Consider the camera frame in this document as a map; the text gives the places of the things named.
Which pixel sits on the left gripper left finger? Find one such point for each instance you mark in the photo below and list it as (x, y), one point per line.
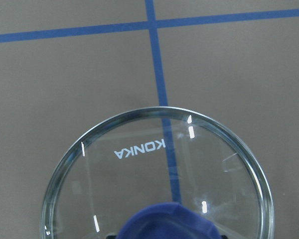
(112, 236)

